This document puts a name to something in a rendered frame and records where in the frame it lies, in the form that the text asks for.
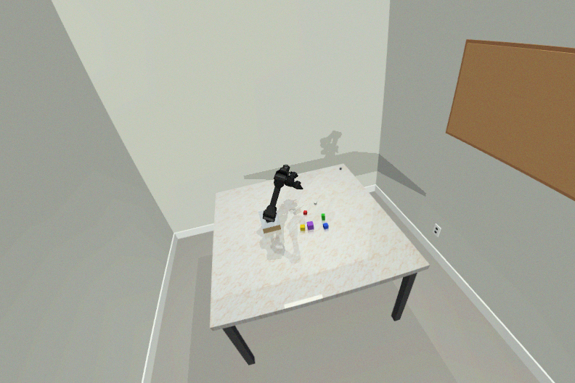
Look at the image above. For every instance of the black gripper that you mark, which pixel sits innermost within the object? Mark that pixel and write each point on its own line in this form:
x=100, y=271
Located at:
x=291, y=183

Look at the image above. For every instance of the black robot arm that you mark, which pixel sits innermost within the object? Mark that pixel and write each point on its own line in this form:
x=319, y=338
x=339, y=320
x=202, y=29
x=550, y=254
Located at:
x=280, y=179

